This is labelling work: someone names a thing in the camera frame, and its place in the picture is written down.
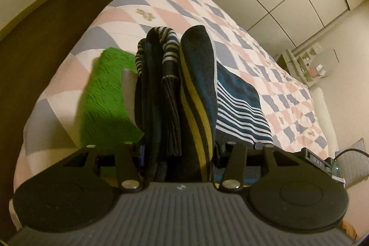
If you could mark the white dressing shelf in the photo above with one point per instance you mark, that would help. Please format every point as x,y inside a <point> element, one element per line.
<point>299,64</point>

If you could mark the green towel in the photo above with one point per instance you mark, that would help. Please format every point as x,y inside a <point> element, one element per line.
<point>106,96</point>

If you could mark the grey knitted cushion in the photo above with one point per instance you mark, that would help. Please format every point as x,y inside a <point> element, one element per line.
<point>357,165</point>

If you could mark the pink grey checkered blanket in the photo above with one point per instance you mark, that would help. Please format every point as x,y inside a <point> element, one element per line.
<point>178,9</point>

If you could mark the pink container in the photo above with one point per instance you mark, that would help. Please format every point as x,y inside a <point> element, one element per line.
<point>313,70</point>

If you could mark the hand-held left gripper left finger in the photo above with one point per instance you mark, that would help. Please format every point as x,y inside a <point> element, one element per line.
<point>141,155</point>

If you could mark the long white pillow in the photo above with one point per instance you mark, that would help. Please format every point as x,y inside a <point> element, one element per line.
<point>324,119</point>

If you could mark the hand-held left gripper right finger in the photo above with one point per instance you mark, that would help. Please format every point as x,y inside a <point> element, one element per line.
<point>230,165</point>

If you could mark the dark striped garment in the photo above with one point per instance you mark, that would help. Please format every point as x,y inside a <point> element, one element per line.
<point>196,96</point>

